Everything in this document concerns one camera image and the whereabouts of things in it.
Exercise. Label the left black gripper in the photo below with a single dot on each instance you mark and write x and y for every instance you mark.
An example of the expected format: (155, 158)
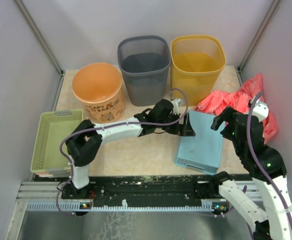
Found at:
(184, 129)

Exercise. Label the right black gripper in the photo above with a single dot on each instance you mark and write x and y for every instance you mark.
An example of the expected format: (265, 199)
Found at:
(227, 113)

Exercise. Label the blue plastic basket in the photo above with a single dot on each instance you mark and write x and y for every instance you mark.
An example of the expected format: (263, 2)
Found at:
(202, 152)

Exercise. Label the yellow mesh bin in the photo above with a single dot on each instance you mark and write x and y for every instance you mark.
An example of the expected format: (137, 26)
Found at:
(196, 63)

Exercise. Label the grey mesh bin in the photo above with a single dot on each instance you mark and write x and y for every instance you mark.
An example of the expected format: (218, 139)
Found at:
(144, 62)

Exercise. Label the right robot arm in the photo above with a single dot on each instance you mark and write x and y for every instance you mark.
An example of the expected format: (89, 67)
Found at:
(266, 168)

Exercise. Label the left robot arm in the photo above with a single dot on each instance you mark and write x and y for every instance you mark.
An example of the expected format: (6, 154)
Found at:
(83, 144)

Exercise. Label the red plastic bag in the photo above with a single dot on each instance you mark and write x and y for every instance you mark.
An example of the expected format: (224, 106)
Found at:
(218, 100)

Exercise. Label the orange capybara bucket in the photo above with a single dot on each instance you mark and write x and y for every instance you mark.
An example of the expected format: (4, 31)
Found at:
(99, 88)

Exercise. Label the pink plastic basket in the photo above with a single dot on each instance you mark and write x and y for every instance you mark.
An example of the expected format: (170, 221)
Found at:
(55, 174)

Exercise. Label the green plastic basket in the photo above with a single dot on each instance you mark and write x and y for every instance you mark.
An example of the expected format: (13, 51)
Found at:
(53, 127)

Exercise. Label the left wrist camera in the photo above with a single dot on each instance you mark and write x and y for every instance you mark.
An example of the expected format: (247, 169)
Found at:
(177, 103)

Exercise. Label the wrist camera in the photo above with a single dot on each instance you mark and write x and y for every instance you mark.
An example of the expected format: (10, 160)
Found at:
(260, 110)
(177, 103)

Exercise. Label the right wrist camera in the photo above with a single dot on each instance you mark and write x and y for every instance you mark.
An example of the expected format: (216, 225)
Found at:
(260, 110)

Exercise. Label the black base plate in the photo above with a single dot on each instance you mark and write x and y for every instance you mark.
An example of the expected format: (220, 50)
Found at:
(146, 191)

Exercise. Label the aluminium rail frame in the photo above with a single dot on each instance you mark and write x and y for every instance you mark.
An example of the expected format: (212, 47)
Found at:
(44, 196)

